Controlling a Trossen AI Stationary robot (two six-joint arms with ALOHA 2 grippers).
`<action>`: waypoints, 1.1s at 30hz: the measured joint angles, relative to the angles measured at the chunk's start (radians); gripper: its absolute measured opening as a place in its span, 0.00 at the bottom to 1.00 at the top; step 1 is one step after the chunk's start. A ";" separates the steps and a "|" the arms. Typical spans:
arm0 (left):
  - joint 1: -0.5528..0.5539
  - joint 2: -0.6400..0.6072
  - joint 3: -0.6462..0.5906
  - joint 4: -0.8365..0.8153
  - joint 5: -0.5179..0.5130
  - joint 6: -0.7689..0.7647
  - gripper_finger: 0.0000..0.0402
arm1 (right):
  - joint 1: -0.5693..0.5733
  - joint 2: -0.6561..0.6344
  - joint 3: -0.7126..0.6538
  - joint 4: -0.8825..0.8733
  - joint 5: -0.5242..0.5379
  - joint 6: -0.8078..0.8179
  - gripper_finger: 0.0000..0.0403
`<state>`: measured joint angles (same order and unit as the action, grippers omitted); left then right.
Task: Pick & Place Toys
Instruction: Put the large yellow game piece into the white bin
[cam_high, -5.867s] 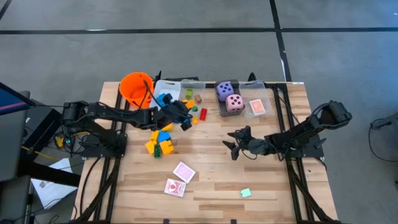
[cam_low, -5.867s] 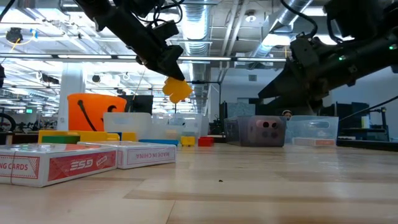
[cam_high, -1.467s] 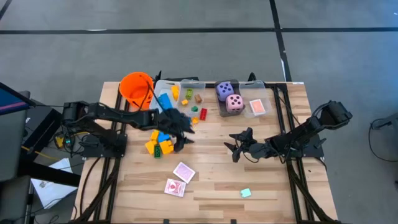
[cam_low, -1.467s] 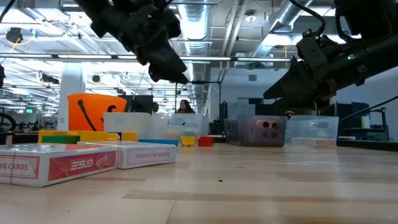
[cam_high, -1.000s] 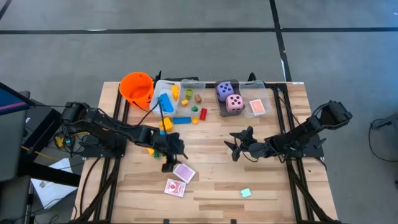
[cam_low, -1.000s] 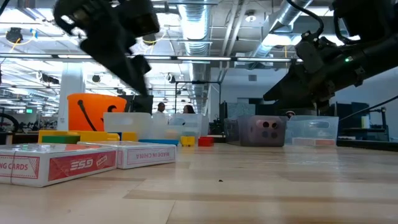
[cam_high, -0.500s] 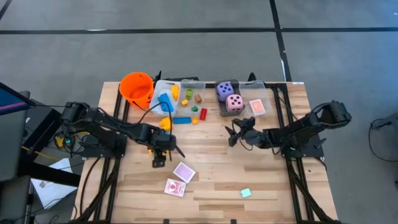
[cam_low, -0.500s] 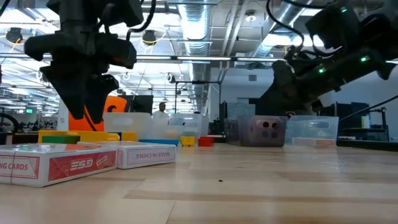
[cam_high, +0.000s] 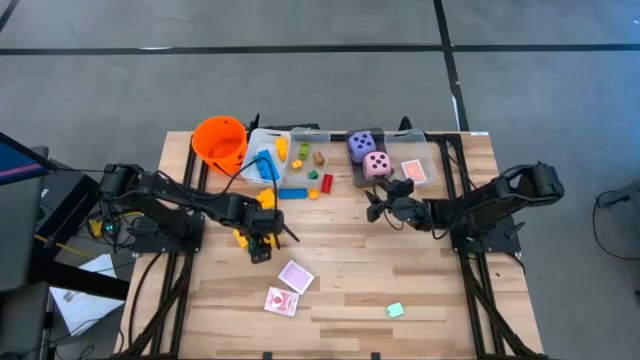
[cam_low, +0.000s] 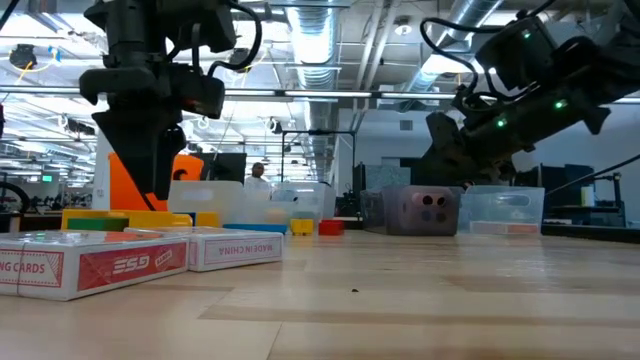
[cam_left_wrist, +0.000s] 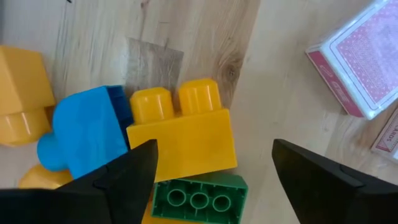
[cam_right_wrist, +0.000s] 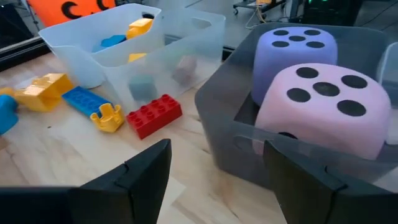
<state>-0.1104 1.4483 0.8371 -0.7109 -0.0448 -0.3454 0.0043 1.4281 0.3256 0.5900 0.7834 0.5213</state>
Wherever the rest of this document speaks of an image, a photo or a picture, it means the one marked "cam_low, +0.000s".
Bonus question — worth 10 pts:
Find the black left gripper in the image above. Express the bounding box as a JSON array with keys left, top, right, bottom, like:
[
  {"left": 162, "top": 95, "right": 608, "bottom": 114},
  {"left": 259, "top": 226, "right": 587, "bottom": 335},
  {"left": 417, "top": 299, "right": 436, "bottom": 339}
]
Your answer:
[{"left": 78, "top": 64, "right": 187, "bottom": 201}]

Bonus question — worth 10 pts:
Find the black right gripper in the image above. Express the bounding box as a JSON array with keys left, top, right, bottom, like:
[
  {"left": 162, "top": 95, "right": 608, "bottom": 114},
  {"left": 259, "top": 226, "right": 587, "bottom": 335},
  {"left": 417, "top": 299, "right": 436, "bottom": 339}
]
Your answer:
[{"left": 412, "top": 74, "right": 611, "bottom": 189}]

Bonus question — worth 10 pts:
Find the purple foam die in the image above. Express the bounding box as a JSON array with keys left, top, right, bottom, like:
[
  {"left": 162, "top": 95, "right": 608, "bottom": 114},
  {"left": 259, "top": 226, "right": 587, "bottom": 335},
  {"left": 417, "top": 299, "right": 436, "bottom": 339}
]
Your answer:
[{"left": 399, "top": 205, "right": 454, "bottom": 229}]

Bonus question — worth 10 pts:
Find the clear plastic bin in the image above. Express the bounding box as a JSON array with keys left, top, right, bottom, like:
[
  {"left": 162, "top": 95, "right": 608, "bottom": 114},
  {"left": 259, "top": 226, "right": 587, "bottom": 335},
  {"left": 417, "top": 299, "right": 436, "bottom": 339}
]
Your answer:
[
  {"left": 457, "top": 185, "right": 546, "bottom": 236},
  {"left": 243, "top": 182, "right": 338, "bottom": 225}
]

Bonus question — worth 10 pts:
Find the orange plastic bucket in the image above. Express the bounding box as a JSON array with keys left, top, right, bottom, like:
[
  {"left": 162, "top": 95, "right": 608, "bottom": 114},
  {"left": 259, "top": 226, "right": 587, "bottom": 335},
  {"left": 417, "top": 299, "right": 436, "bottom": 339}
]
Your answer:
[{"left": 108, "top": 152, "right": 205, "bottom": 212}]

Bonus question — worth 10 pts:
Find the white building column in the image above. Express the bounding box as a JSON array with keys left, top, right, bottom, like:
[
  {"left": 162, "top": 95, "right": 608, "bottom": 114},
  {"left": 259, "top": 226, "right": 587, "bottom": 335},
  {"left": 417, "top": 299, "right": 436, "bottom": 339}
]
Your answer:
[{"left": 93, "top": 130, "right": 114, "bottom": 212}]

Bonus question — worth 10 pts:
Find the black background monitor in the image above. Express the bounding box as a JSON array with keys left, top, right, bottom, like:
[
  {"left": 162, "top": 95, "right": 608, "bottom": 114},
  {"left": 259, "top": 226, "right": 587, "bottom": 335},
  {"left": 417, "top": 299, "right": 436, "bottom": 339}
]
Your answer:
[{"left": 202, "top": 152, "right": 248, "bottom": 183}]

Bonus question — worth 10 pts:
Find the white plastic bin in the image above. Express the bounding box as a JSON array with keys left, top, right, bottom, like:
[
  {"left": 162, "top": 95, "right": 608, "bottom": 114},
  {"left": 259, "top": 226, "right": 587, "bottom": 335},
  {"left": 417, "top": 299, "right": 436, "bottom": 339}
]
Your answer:
[{"left": 167, "top": 180, "right": 247, "bottom": 227}]

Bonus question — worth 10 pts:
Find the dark background desk cluster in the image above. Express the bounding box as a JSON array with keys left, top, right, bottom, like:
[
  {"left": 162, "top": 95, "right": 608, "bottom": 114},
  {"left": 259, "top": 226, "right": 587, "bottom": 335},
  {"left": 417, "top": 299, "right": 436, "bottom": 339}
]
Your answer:
[{"left": 514, "top": 163, "right": 626, "bottom": 229}]

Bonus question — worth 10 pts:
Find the person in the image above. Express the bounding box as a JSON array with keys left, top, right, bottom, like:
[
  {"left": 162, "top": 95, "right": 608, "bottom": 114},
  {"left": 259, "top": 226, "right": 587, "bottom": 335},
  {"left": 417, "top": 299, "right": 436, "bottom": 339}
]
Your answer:
[{"left": 243, "top": 161, "right": 271, "bottom": 191}]

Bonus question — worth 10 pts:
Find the smoky grey plastic bin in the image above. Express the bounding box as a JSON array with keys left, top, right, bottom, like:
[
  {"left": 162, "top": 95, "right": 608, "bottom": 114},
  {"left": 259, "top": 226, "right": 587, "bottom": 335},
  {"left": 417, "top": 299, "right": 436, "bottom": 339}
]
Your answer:
[{"left": 359, "top": 184, "right": 464, "bottom": 237}]

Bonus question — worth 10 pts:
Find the long ceiling light bar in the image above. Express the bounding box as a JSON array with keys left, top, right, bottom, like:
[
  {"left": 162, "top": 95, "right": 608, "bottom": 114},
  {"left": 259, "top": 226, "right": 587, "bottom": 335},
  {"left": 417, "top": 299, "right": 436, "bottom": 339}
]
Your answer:
[{"left": 0, "top": 85, "right": 640, "bottom": 105}]

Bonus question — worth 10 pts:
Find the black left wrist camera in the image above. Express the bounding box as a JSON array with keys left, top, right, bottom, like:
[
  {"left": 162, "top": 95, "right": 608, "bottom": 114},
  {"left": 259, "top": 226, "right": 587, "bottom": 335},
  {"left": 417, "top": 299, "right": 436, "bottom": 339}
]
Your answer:
[{"left": 172, "top": 64, "right": 227, "bottom": 121}]

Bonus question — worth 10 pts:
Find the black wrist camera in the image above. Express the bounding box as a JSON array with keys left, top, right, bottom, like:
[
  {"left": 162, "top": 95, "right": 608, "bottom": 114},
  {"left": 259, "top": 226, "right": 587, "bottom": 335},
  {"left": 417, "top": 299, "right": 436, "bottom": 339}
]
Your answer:
[
  {"left": 172, "top": 64, "right": 227, "bottom": 121},
  {"left": 474, "top": 17, "right": 560, "bottom": 94}
]

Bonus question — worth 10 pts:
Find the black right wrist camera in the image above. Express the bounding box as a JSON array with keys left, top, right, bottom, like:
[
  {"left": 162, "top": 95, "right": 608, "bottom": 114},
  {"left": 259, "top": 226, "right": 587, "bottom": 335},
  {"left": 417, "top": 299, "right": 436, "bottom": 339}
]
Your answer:
[{"left": 474, "top": 17, "right": 560, "bottom": 94}]

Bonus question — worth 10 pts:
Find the black ceiling camera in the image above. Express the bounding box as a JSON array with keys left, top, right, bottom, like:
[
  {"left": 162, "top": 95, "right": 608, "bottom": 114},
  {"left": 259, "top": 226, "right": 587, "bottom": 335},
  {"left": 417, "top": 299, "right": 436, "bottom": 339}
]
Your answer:
[
  {"left": 8, "top": 43, "right": 39, "bottom": 71},
  {"left": 229, "top": 47, "right": 254, "bottom": 71}
]

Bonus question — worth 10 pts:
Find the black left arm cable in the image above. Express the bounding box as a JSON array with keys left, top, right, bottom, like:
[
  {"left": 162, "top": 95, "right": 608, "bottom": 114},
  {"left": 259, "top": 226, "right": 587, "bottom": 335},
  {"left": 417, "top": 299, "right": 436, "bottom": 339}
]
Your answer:
[{"left": 207, "top": 0, "right": 264, "bottom": 77}]

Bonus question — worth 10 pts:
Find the silver ventilation duct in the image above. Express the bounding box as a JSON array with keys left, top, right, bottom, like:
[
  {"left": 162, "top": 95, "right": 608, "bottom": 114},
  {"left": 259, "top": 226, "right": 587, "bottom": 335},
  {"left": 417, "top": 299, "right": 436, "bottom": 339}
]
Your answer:
[
  {"left": 399, "top": 0, "right": 504, "bottom": 96},
  {"left": 283, "top": 0, "right": 344, "bottom": 151}
]

